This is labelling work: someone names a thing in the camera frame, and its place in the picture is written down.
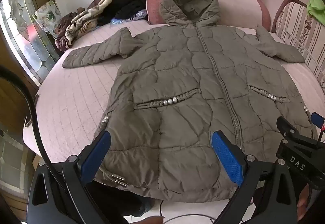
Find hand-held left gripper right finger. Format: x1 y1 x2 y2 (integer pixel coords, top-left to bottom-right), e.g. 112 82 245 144
211 130 292 224

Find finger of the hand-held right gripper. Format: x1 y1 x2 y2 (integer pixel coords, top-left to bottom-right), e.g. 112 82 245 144
311 112 325 142
277 116 300 141

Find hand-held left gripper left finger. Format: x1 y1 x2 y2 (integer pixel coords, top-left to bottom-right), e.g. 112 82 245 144
27 130 112 224

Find olive hooded puffer jacket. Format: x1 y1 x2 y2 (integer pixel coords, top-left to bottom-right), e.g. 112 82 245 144
62 0 318 201

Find person's dark trousers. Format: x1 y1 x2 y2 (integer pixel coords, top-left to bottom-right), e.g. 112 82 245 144
86 181 158 218

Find striped floral bed cushion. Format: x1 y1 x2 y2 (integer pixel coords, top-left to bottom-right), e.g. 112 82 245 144
275 2 325 82

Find green cloth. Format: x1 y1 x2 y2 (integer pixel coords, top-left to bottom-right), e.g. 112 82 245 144
307 0 325 16

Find brown cream patterned blanket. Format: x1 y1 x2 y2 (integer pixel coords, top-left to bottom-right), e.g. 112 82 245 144
54 0 115 49

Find blue plastic bag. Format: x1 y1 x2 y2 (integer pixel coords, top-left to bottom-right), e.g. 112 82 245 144
110 10 148 25

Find black cloth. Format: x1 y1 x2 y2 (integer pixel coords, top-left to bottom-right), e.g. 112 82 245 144
98 0 148 25

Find thick black cable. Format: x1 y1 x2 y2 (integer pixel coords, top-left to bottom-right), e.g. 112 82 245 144
0 65 77 189

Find thin black cable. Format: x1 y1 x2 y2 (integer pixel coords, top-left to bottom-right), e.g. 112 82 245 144
159 200 216 224

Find wooden window frame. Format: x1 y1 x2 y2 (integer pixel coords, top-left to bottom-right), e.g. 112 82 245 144
0 34 41 222

